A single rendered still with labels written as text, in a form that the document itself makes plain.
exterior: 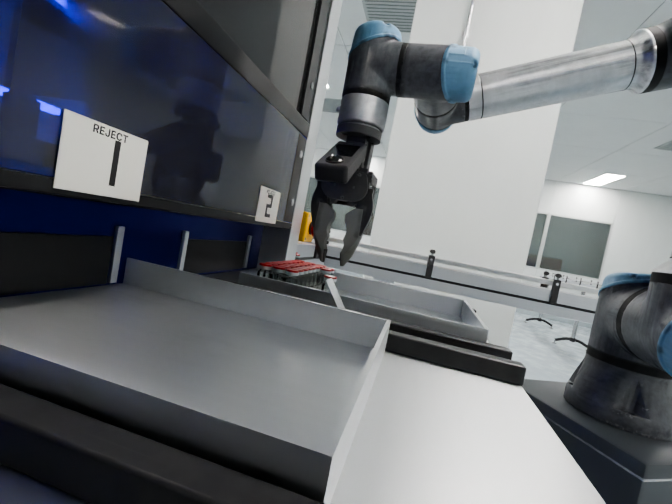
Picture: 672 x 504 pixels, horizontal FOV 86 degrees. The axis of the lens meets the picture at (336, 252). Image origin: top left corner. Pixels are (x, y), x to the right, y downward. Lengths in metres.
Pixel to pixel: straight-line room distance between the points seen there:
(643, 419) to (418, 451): 0.52
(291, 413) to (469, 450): 0.11
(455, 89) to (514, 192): 1.63
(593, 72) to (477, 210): 1.46
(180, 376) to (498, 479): 0.20
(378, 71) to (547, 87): 0.29
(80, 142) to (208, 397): 0.23
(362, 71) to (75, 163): 0.40
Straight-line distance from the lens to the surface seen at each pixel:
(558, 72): 0.73
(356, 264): 1.52
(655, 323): 0.61
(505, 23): 2.46
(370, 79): 0.59
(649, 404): 0.73
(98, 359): 0.30
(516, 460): 0.28
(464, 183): 2.15
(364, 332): 0.40
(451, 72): 0.58
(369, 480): 0.21
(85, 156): 0.37
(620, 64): 0.76
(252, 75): 0.58
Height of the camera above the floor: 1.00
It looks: 3 degrees down
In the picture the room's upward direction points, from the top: 11 degrees clockwise
